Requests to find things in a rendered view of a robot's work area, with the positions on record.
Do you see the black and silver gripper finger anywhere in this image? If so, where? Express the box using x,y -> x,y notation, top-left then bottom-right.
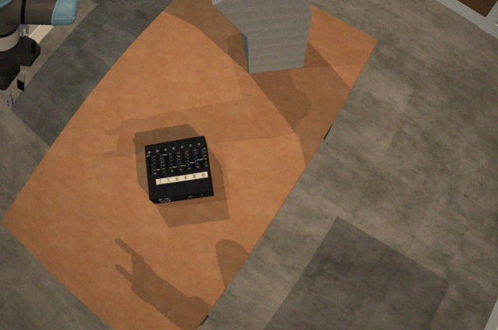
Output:
0,89 -> 14,108
17,69 -> 26,91

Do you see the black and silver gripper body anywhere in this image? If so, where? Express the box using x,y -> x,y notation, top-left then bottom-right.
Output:
0,27 -> 40,90

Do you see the black lighting desk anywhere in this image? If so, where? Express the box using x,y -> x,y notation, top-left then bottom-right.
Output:
145,135 -> 214,204

